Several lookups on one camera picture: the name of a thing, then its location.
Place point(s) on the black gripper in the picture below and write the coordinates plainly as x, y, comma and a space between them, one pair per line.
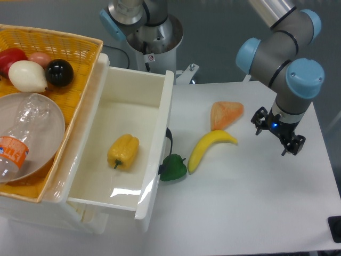
291, 142

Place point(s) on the white top drawer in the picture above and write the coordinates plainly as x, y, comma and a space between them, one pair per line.
118, 171

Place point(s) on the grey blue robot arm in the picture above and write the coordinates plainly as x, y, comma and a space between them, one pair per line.
273, 62

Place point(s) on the orange sandwich toy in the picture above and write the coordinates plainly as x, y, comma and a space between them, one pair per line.
225, 113

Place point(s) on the yellow banana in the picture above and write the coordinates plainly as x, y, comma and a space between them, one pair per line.
212, 137

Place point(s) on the black object at table edge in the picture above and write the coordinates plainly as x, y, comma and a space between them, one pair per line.
334, 223

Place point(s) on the green bell pepper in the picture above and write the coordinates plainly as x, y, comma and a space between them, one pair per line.
173, 168

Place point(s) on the yellow bell pepper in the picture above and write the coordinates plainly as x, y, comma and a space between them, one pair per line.
123, 152

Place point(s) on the yellow woven basket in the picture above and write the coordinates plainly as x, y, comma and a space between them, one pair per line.
73, 59

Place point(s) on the black toy ball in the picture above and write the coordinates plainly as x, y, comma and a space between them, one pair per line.
59, 73

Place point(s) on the grey plate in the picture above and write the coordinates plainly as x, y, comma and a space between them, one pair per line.
46, 142

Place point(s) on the pink toy egg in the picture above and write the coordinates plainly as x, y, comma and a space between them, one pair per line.
40, 58

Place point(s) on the white toy pear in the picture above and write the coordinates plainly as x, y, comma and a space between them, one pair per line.
27, 76

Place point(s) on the clear plastic bottle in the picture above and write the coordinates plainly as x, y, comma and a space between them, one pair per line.
31, 116

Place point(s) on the red toy pepper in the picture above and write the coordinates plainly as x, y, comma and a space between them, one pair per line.
10, 56

